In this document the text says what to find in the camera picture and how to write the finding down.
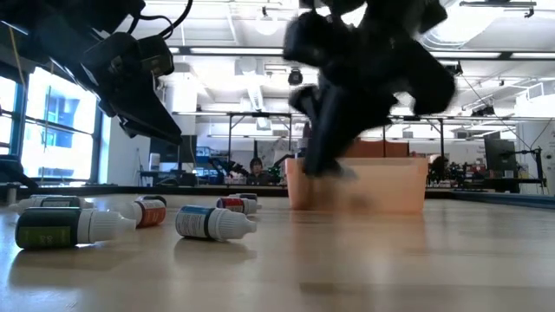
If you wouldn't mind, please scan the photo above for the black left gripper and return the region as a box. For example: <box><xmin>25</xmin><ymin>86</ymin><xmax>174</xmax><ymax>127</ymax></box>
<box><xmin>80</xmin><ymin>32</ymin><xmax>183</xmax><ymax>145</ymax></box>

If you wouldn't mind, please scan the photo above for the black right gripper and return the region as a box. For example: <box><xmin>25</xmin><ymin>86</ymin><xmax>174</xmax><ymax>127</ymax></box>
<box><xmin>284</xmin><ymin>8</ymin><xmax>456</xmax><ymax>179</ymax></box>

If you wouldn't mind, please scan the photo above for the orange translucent plastic bin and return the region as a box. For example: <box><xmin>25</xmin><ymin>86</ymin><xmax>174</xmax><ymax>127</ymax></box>
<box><xmin>284</xmin><ymin>156</ymin><xmax>430</xmax><ymax>214</ymax></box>

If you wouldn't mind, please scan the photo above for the small orange dropper bottle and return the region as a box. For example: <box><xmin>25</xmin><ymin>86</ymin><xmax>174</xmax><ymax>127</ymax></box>
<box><xmin>116</xmin><ymin>197</ymin><xmax>168</xmax><ymax>230</ymax></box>

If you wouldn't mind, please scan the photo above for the small blue dropper bottle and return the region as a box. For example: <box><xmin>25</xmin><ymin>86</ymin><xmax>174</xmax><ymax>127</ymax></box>
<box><xmin>174</xmin><ymin>205</ymin><xmax>258</xmax><ymax>243</ymax></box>

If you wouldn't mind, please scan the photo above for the small red dropper bottle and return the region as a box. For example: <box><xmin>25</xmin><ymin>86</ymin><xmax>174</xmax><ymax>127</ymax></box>
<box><xmin>215</xmin><ymin>196</ymin><xmax>264</xmax><ymax>216</ymax></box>

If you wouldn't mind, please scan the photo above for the small black green-labelled dropper bottle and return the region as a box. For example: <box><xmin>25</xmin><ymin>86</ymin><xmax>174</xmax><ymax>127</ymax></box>
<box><xmin>15</xmin><ymin>206</ymin><xmax>138</xmax><ymax>251</ymax></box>

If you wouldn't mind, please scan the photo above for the black background monitor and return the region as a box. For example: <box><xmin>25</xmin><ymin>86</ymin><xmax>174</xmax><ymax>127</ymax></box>
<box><xmin>149</xmin><ymin>134</ymin><xmax>199</xmax><ymax>165</ymax></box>

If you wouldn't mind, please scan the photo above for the orange partition panel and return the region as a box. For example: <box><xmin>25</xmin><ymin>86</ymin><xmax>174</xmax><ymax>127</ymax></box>
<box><xmin>346</xmin><ymin>139</ymin><xmax>411</xmax><ymax>159</ymax></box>

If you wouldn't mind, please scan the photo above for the large window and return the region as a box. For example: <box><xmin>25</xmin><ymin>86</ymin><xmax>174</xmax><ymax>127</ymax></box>
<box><xmin>0</xmin><ymin>64</ymin><xmax>105</xmax><ymax>187</ymax></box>

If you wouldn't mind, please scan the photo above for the person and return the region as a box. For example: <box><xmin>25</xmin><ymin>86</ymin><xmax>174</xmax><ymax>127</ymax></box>
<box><xmin>247</xmin><ymin>156</ymin><xmax>269</xmax><ymax>186</ymax></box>
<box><xmin>433</xmin><ymin>154</ymin><xmax>451</xmax><ymax>185</ymax></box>

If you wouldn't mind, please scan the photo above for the ceiling light strip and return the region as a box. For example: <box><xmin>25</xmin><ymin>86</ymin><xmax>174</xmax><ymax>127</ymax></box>
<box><xmin>428</xmin><ymin>50</ymin><xmax>504</xmax><ymax>60</ymax></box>
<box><xmin>188</xmin><ymin>46</ymin><xmax>285</xmax><ymax>56</ymax></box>

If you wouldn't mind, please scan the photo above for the white round ceiling lamp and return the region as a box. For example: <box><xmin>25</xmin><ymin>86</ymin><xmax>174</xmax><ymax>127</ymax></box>
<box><xmin>253</xmin><ymin>6</ymin><xmax>281</xmax><ymax>36</ymax></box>

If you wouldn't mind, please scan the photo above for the black office chair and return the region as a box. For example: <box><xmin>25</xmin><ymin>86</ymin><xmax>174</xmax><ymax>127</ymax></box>
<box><xmin>0</xmin><ymin>154</ymin><xmax>39</xmax><ymax>191</ymax></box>

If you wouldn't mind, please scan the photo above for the black monitor on stand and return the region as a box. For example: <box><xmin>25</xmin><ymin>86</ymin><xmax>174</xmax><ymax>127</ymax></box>
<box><xmin>484</xmin><ymin>137</ymin><xmax>545</xmax><ymax>196</ymax></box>

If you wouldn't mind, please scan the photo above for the black aluminium table frame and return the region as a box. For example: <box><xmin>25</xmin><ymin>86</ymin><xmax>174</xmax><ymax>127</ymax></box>
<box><xmin>0</xmin><ymin>184</ymin><xmax>555</xmax><ymax>212</ymax></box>

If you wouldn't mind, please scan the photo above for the black metal rig frame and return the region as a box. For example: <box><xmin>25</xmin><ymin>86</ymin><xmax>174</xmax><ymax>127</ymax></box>
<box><xmin>381</xmin><ymin>115</ymin><xmax>447</xmax><ymax>159</ymax></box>
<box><xmin>225</xmin><ymin>111</ymin><xmax>294</xmax><ymax>174</ymax></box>

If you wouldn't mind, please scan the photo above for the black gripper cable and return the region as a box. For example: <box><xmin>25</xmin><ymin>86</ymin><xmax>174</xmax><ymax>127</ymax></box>
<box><xmin>138</xmin><ymin>0</ymin><xmax>194</xmax><ymax>40</ymax></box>

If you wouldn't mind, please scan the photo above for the yellow hanging cord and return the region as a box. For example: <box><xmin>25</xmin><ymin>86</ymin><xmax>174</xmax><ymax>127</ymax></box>
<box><xmin>7</xmin><ymin>25</ymin><xmax>27</xmax><ymax>88</ymax></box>

